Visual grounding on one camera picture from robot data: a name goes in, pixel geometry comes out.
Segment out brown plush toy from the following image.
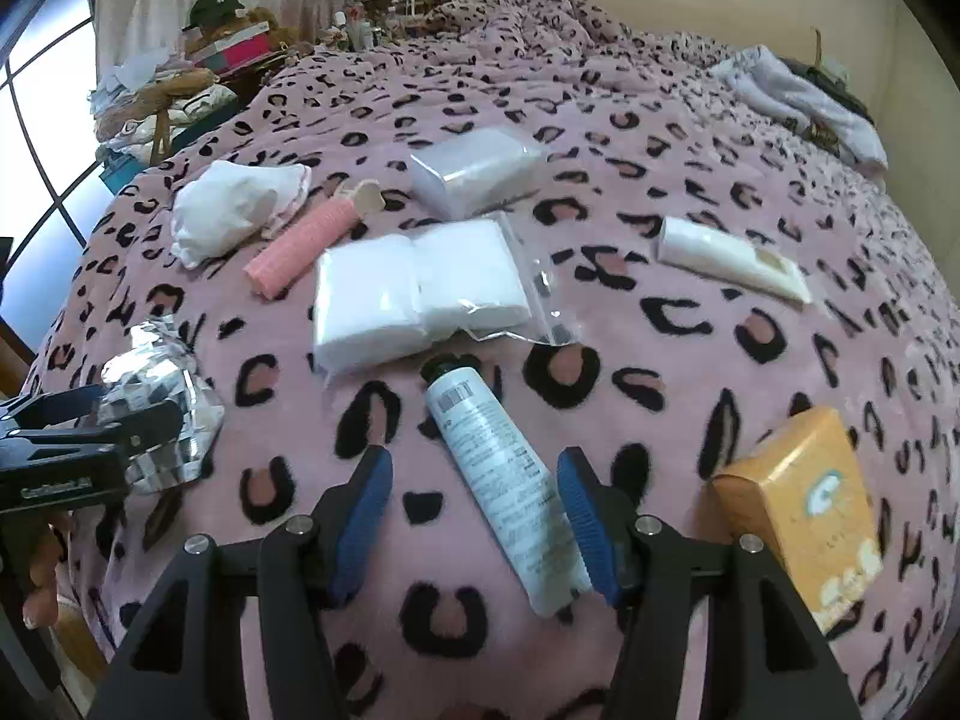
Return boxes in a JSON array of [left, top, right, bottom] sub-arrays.
[[247, 6, 302, 50]]

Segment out pink leopard print blanket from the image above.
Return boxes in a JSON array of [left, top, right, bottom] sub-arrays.
[[19, 0, 960, 720]]

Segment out pink hair roller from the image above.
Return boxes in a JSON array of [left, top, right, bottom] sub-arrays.
[[244, 199, 361, 299]]

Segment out white flat tube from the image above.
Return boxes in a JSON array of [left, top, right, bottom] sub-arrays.
[[658, 216, 815, 306]]

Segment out white cloth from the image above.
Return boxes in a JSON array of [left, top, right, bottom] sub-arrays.
[[171, 160, 312, 269]]

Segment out window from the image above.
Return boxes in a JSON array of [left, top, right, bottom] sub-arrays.
[[0, 0, 113, 241]]

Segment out clear crinkled plastic bag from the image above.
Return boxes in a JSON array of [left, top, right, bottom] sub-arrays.
[[97, 319, 226, 496]]

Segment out orange box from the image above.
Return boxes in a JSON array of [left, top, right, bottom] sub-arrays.
[[711, 405, 884, 635]]

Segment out clear pack of white tissues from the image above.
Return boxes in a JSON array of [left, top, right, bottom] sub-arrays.
[[409, 126, 547, 220]]

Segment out bag of white cotton pads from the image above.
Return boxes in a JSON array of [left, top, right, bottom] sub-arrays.
[[311, 219, 530, 376]]

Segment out pink flat box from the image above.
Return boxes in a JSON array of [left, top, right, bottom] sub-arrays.
[[191, 34, 271, 72]]

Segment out folded white towels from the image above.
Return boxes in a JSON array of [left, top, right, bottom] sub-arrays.
[[709, 45, 890, 170]]

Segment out teal box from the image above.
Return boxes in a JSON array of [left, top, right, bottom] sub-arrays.
[[96, 150, 151, 196]]

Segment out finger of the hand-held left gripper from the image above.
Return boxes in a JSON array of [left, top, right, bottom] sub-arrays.
[[0, 384, 110, 430], [7, 399, 187, 467]]

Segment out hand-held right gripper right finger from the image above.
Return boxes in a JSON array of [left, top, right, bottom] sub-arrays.
[[556, 447, 863, 720]]

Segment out white crumpled papers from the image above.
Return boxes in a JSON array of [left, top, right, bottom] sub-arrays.
[[101, 45, 188, 91]]

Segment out person's left hand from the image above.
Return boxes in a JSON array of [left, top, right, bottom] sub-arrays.
[[19, 514, 76, 627]]

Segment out dark cloth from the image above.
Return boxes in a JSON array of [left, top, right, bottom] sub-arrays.
[[787, 56, 875, 125]]

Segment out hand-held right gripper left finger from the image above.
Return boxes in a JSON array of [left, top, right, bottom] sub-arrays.
[[88, 446, 395, 720]]

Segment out small clear zip bag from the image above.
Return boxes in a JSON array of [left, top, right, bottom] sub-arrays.
[[517, 240, 582, 350]]

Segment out beige makeup sponge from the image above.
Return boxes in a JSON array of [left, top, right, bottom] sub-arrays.
[[334, 178, 387, 222]]

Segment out white tube with black cap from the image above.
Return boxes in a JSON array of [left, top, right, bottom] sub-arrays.
[[420, 352, 597, 620]]

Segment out green hat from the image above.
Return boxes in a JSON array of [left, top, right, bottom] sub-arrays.
[[187, 0, 252, 27]]

